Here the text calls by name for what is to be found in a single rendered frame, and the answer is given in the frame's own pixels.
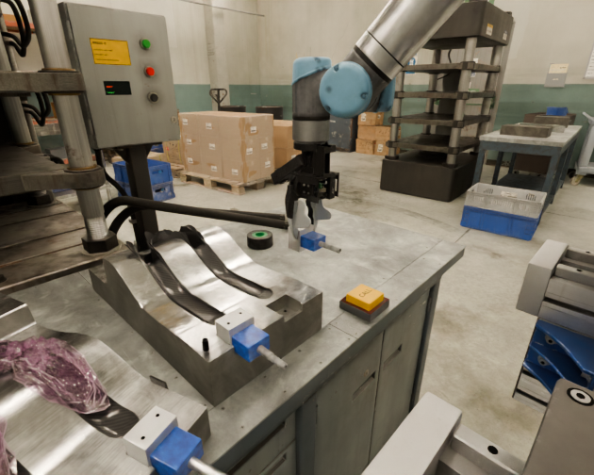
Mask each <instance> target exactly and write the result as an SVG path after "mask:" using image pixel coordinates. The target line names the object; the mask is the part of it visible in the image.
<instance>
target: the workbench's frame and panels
mask: <svg viewBox="0 0 594 475"><path fill-rule="evenodd" d="M464 252H465V249H463V250H462V251H461V252H460V253H459V254H457V255H456V256H455V257H454V258H453V259H452V260H450V261H449V262H448V263H447V264H446V265H445V266H443V267H442V268H441V269H440V270H439V271H437V272H436V273H435V274H434V275H433V276H432V277H430V278H429V279H428V280H427V281H426V282H425V283H423V284H422V285H421V286H420V287H419V288H417V289H416V290H415V291H414V292H413V293H412V294H411V295H409V296H408V297H407V298H406V299H405V300H404V301H402V302H401V303H400V304H399V305H398V306H396V307H395V308H394V309H393V310H392V311H391V312H389V313H388V314H387V315H386V316H385V317H384V318H382V319H381V320H380V321H379V322H378V323H376V324H375V325H374V326H373V327H372V328H371V329H370V330H369V331H368V332H367V333H366V334H365V335H363V336H362V337H361V338H359V339H358V340H357V341H356V342H355V343H354V344H353V345H352V346H350V347H349V348H348V349H347V350H346V351H345V352H343V353H342V354H341V355H340V356H339V357H337V358H336V359H335V360H334V361H333V362H332V363H331V364H329V365H328V366H327V367H326V368H325V369H323V370H322V371H321V372H320V373H319V374H318V375H316V376H315V377H314V378H313V379H312V380H311V381H309V382H308V383H307V384H306V385H305V386H303V387H302V388H301V389H300V390H299V391H298V392H296V393H295V394H294V395H293V396H292V397H291V398H289V399H288V400H287V401H286V402H285V403H283V404H282V405H281V406H280V407H279V408H278V409H276V410H275V411H274V412H273V413H272V414H271V415H269V416H268V417H267V418H266V419H265V420H263V421H262V422H261V423H260V424H259V425H258V426H257V427H255V428H254V429H253V430H252V431H251V432H250V433H248V434H247V435H246V436H245V437H244V438H242V439H241V441H240V442H239V443H238V444H236V445H235V446H234V447H233V448H232V449H231V450H229V451H228V452H227V453H226V454H225V455H223V456H222V457H221V458H220V459H219V460H218V461H216V462H215V463H214V464H213V465H212V466H213V467H215V468H217V469H218V470H220V471H222V472H224V473H226V474H228V475H361V474H362V473H363V472H364V470H365V469H366V468H367V467H368V465H369V464H370V463H371V461H372V460H373V459H374V457H375V456H376V455H377V454H378V452H379V451H380V450H381V449H382V448H383V447H384V446H385V445H386V443H387V442H388V440H389V439H390V438H391V437H392V435H393V434H394V433H395V432H396V430H397V429H398V428H399V427H400V425H401V424H402V423H403V421H404V420H405V419H406V417H407V416H408V415H409V414H410V412H411V411H412V410H413V409H414V407H415V406H416V405H417V404H418V402H419V396H420V392H421V382H422V377H423V372H424V367H425V362H426V356H427V352H428V346H429V341H430V335H431V331H432V326H433V320H434V315H435V310H436V305H437V295H438V291H439V285H440V280H441V276H442V275H443V274H444V273H445V272H446V271H447V270H448V269H449V268H451V267H452V266H453V265H454V264H455V263H456V262H457V261H458V260H459V259H461V258H462V257H463V255H464Z"/></svg>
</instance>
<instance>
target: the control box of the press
mask: <svg viewBox="0 0 594 475"><path fill-rule="evenodd" d="M58 11H59V15H60V19H61V23H62V27H63V32H64V36H65V40H66V44H67V48H68V53H69V57H70V61H71V65H72V69H75V70H76V71H79V72H80V73H81V74H83V77H84V81H85V86H86V90H84V93H81V95H78V98H79V102H80V106H81V110H82V115H83V119H84V123H85V127H86V131H87V136H88V140H89V144H90V148H92V149H93V151H94V152H95V157H96V163H97V165H100V166H101V167H103V168H104V165H103V161H102V155H101V150H102V149H106V148H112V149H113V150H114V151H115V152H116V153H117V154H118V155H119V156H120V157H121V158H122V159H123V160H124V161H125V166H126V170H127V175H128V181H129V186H130V190H131V195H132V197H137V198H142V199H148V200H154V196H153V191H152V185H151V179H150V173H149V168H148V162H147V156H148V155H149V153H150V151H151V148H152V146H153V145H155V146H158V145H159V144H162V142H164V141H173V140H180V139H181V138H180V130H179V122H178V115H177V108H176V101H175V93H174V85H173V71H172V63H171V56H170V48H169V41H168V33H167V26H166V19H165V17H164V16H163V15H156V14H150V13H143V12H137V11H131V10H124V9H117V8H105V7H98V6H93V5H86V4H79V3H73V2H66V1H62V2H60V3H58ZM104 173H105V177H106V179H107V180H108V182H109V183H110V184H111V185H112V186H114V187H115V188H116V189H117V190H118V191H120V193H121V194H122V196H128V195H127V193H126V192H125V190H124V189H123V188H122V187H121V186H120V185H119V184H118V183H117V182H116V181H115V180H114V179H113V178H111V177H110V176H109V175H108V173H107V172H106V170H105V168H104ZM130 217H131V219H129V222H130V223H131V224H133V229H134V233H135V238H136V243H137V247H138V251H139V252H142V251H145V250H148V249H150V246H149V245H148V243H147V239H146V237H145V235H144V232H145V231H147V232H150V233H152V234H156V233H157V232H158V231H159V230H158V224H157V213H156V211H155V210H142V211H139V212H137V213H134V214H133V215H131V216H130Z"/></svg>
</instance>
